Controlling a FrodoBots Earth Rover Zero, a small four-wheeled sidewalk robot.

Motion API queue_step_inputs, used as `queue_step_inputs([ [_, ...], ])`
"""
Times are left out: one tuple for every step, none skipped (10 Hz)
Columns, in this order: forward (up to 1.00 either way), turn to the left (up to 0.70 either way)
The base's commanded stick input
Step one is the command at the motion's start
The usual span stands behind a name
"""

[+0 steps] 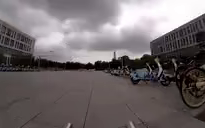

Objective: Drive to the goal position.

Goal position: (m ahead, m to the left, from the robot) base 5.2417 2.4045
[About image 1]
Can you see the row of trees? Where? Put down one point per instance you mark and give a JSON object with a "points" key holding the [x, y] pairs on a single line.
{"points": [[90, 64]]}

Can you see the tall tower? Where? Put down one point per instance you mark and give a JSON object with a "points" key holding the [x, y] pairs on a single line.
{"points": [[114, 55]]}

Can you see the grey paved plaza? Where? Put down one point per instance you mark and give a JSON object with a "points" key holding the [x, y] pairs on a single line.
{"points": [[90, 96]]}

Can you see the robot's own part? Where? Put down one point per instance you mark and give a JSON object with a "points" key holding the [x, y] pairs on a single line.
{"points": [[68, 125], [131, 125]]}

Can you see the grey building with window rows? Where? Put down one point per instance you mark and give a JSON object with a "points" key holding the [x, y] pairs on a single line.
{"points": [[6, 41], [183, 40]]}

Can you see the row of parked bicycles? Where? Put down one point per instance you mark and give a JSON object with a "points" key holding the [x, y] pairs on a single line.
{"points": [[190, 80], [10, 68]]}

